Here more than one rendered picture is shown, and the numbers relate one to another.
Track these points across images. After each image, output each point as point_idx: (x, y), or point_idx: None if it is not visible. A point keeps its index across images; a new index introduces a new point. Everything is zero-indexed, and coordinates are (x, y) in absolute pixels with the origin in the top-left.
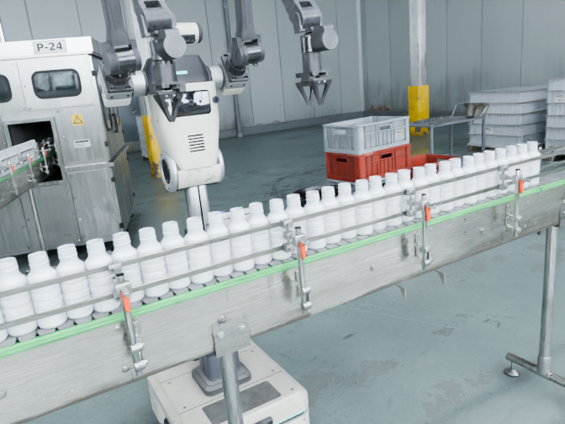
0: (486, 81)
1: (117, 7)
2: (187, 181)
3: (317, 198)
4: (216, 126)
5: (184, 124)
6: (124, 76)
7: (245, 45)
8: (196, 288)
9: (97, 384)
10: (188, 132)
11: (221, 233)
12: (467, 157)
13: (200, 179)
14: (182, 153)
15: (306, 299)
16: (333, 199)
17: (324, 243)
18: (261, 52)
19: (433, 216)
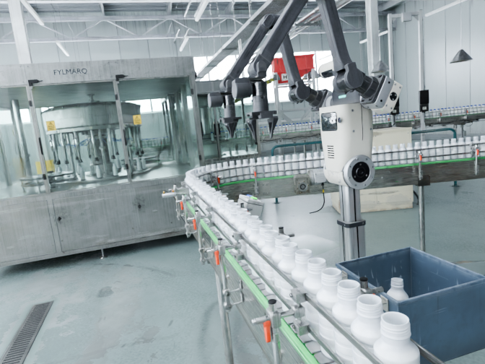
0: None
1: (286, 64)
2: (329, 178)
3: (219, 204)
4: (341, 141)
5: (325, 136)
6: (312, 102)
7: (338, 75)
8: (202, 219)
9: (195, 235)
10: (327, 143)
11: (206, 198)
12: (283, 243)
13: (335, 180)
14: (325, 157)
15: (201, 256)
16: (225, 210)
17: (221, 236)
18: (344, 81)
19: (254, 280)
